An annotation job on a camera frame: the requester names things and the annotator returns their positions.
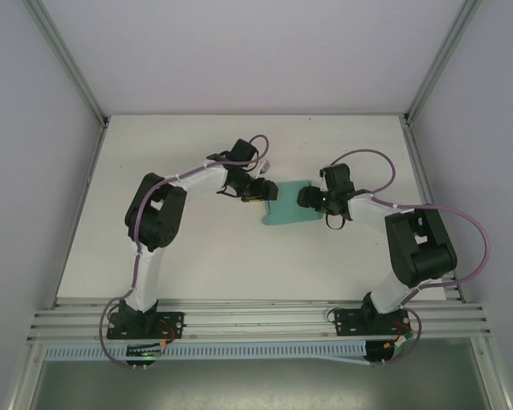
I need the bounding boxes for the teal cloth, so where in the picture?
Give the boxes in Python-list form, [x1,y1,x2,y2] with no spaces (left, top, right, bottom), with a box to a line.
[260,179,327,228]

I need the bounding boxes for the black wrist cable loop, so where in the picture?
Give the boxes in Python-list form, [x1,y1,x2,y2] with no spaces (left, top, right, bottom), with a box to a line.
[323,213,346,232]

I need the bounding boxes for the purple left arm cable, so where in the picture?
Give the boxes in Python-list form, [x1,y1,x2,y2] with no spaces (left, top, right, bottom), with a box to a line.
[98,134,270,372]

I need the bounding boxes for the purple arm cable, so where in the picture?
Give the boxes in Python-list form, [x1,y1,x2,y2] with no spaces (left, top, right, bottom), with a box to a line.
[327,149,492,367]
[98,134,270,372]

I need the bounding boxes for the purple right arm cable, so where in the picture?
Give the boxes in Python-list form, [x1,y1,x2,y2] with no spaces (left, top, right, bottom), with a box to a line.
[327,149,492,367]

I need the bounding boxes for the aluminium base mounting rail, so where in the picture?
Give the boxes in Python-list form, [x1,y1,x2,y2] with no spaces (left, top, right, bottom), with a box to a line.
[25,296,495,343]

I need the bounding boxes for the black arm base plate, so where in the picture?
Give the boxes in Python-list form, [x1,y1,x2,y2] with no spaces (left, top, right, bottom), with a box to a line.
[105,310,186,342]
[333,307,412,339]

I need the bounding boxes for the red yellow power wires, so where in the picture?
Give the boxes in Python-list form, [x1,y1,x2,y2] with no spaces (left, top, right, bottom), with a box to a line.
[156,322,179,348]
[386,318,415,348]

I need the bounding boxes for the light blue slotted cable duct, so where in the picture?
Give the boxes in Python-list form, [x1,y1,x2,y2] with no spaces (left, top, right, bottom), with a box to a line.
[44,339,407,367]

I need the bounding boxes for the black cable connector housing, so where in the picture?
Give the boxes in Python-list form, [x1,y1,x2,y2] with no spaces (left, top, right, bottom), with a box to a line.
[365,340,402,368]
[125,341,163,372]

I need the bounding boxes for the aluminium upright frame post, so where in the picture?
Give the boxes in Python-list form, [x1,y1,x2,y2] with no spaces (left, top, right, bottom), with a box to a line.
[24,0,111,129]
[403,0,485,127]

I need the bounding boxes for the aluminium table side rail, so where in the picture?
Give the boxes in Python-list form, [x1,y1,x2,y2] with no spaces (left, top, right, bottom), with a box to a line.
[50,117,111,309]

